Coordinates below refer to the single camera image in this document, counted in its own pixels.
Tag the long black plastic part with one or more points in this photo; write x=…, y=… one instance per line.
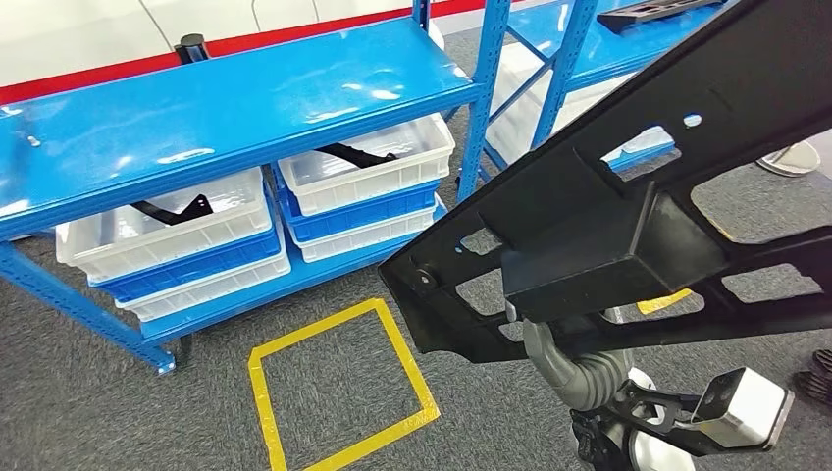
x=656, y=13
x=585, y=260

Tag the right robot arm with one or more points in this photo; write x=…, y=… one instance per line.
x=598, y=383

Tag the blue metal shelf rack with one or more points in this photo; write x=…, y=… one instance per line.
x=227, y=110
x=624, y=52

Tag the white platform with red stripe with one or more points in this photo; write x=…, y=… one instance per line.
x=130, y=67

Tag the white round base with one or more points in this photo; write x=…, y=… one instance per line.
x=790, y=159

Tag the small white bolt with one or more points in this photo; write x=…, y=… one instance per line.
x=33, y=141

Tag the black curved bracket part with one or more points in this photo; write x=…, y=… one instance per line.
x=357, y=156
x=169, y=214

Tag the black cylindrical post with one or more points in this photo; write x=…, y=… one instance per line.
x=192, y=49

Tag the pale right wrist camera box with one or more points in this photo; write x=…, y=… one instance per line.
x=747, y=409

